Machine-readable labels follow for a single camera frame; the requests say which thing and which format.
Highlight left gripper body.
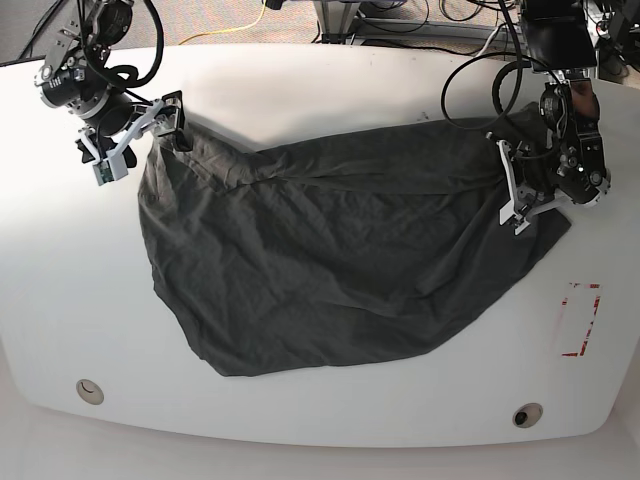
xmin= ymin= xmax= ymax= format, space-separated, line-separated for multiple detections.
xmin=485 ymin=131 xmax=571 ymax=235

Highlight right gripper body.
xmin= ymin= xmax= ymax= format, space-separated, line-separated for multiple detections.
xmin=76 ymin=90 xmax=183 ymax=165

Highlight dark grey t-shirt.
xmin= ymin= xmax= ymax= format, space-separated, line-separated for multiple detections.
xmin=138 ymin=121 xmax=571 ymax=377

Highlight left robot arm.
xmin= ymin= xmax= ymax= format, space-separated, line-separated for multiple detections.
xmin=487 ymin=1 xmax=611 ymax=234

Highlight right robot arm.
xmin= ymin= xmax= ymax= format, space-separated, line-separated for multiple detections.
xmin=34 ymin=1 xmax=193 ymax=182

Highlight red tape rectangle marking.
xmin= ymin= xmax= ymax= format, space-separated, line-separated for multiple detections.
xmin=556 ymin=282 xmax=602 ymax=358

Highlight left table grommet hole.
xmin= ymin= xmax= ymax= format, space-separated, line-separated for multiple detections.
xmin=76 ymin=379 xmax=105 ymax=406

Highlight table grommet hole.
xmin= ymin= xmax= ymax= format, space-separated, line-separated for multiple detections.
xmin=512 ymin=403 xmax=544 ymax=429
xmin=76 ymin=379 xmax=105 ymax=406

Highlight right table grommet hole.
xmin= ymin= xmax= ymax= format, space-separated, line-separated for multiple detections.
xmin=512 ymin=403 xmax=544 ymax=429

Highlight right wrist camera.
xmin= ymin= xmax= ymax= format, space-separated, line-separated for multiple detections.
xmin=92 ymin=155 xmax=128 ymax=186

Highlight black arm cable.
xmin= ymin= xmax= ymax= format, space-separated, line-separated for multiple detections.
xmin=440 ymin=0 xmax=536 ymax=132

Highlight black cables on floor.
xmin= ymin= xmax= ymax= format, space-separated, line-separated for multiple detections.
xmin=0 ymin=0 xmax=66 ymax=66

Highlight yellow cable on floor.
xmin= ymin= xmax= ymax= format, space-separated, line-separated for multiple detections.
xmin=178 ymin=0 xmax=266 ymax=46

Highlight aluminium frame stand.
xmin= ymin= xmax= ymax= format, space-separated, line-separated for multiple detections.
xmin=312 ymin=0 xmax=601 ymax=76

